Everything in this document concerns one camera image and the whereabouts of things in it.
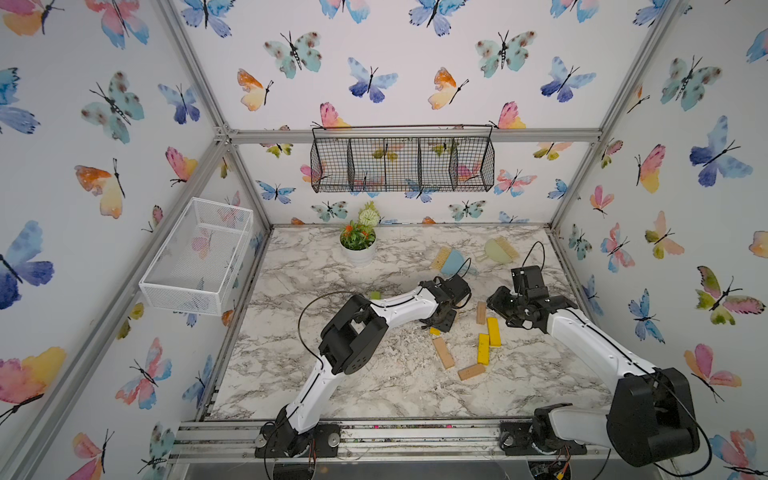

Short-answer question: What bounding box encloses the natural wood block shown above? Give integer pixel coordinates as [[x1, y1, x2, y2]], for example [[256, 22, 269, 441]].
[[476, 301, 486, 325], [458, 363, 486, 381], [432, 337, 455, 370]]

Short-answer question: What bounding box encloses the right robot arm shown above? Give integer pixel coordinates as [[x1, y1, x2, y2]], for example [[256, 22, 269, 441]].
[[487, 266, 701, 467]]

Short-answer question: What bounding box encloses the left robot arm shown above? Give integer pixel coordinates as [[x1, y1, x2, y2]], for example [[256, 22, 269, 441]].
[[255, 274, 472, 459]]

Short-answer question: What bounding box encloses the natural wood block bottom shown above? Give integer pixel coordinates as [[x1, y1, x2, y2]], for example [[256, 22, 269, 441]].
[[458, 363, 486, 381]]

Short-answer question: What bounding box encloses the white potted artificial plant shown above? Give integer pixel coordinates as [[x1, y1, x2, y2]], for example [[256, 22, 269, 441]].
[[339, 200, 382, 267]]

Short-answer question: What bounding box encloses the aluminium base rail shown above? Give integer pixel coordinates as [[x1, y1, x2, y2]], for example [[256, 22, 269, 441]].
[[170, 417, 607, 464]]

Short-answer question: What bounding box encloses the black wire wall basket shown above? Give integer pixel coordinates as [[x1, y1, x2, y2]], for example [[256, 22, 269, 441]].
[[303, 125, 496, 194]]

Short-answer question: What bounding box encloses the white mesh wall basket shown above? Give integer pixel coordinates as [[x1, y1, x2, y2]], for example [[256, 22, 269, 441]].
[[139, 197, 253, 316]]

